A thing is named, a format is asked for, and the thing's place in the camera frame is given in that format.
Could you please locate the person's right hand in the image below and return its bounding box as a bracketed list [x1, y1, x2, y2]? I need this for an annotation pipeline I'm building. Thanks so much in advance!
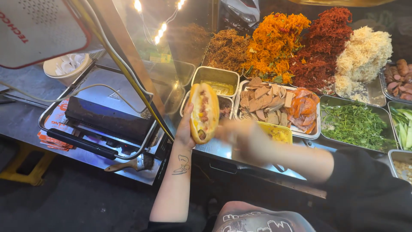
[215, 120, 275, 166]

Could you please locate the person's left hand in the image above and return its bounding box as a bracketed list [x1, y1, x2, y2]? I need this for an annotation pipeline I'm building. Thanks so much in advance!
[174, 102, 197, 151]

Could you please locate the baguette sandwich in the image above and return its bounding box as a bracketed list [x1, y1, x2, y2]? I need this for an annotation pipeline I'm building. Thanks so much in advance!
[188, 83, 220, 145]

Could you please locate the metal tray of brown pate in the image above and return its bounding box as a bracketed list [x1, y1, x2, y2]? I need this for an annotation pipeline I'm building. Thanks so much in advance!
[180, 91, 235, 121]

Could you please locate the pile of beige pork slices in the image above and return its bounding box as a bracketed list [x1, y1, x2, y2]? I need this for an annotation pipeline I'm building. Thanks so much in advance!
[239, 77, 295, 127]

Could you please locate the yellow tub of sauce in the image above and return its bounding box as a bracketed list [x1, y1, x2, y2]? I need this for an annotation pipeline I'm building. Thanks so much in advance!
[256, 121, 293, 145]

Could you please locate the metal tray of yellow butter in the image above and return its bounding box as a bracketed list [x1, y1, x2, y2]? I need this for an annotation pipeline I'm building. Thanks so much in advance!
[191, 66, 241, 97]

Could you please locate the metal tray of cold cuts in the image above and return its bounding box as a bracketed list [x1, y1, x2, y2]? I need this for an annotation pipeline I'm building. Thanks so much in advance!
[233, 78, 322, 140]

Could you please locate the heap of brown shredded meat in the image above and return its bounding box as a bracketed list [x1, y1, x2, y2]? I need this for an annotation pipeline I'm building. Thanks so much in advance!
[203, 28, 251, 74]

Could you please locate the pile of orange-rimmed ham slices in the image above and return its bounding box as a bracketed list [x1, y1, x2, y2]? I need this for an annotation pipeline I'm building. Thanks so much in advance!
[287, 87, 320, 134]

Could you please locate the person's grey printed clothing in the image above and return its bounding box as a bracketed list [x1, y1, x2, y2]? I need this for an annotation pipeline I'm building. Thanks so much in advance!
[212, 201, 317, 232]

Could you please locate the heap of orange shredded meat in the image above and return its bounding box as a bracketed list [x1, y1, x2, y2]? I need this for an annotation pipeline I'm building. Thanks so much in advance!
[242, 12, 312, 85]

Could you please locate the clear plastic bag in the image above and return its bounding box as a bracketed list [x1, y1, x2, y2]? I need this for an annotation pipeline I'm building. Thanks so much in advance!
[220, 0, 261, 29]

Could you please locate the black sandwich press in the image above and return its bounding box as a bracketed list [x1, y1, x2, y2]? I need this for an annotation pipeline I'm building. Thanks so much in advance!
[38, 68, 160, 162]

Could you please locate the heap of red shredded meat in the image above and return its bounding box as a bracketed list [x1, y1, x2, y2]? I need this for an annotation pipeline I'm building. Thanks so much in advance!
[287, 7, 353, 95]

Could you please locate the metal tray of green herbs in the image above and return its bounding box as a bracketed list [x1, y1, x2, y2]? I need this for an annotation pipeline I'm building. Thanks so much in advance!
[319, 95, 398, 154]

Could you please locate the person's black sleeve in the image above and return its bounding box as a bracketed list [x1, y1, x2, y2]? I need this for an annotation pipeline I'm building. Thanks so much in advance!
[317, 148, 412, 232]

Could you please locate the heap of cream meat floss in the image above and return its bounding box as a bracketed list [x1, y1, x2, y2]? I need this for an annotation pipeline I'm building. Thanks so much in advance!
[333, 26, 394, 103]

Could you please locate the stack of orange paper bags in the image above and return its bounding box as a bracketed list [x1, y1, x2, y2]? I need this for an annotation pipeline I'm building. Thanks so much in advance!
[37, 98, 75, 152]

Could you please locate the white tub of plastic spoons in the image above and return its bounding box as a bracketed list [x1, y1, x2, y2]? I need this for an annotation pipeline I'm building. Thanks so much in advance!
[43, 53, 94, 87]

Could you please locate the metal tray of cucumber sticks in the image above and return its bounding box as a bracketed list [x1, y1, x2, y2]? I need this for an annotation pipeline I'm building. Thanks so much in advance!
[387, 101, 412, 151]

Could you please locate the metal tray of sausages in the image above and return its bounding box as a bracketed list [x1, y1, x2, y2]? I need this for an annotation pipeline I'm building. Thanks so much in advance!
[379, 59, 412, 104]

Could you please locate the metal tray of pale bits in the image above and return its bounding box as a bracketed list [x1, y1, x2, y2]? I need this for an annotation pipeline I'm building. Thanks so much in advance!
[388, 149, 412, 185]

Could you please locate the yellow plastic stool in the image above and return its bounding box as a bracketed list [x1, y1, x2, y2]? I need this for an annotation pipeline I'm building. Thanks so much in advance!
[0, 141, 57, 187]

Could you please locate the white appliance with red rim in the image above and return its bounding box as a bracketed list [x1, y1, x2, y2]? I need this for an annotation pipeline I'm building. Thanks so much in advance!
[0, 0, 93, 70]

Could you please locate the wooden handled brush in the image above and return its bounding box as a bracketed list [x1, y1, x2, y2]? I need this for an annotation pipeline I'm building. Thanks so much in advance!
[104, 154, 155, 172]

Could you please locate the glass cabinet frame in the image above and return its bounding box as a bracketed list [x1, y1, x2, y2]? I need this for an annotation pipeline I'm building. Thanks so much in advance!
[68, 0, 175, 143]

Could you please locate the string of warm lights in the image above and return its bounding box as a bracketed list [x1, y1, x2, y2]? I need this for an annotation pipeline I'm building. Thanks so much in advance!
[133, 0, 186, 46]

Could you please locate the white cable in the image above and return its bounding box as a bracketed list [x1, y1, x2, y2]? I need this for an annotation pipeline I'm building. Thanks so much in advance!
[0, 0, 155, 114]

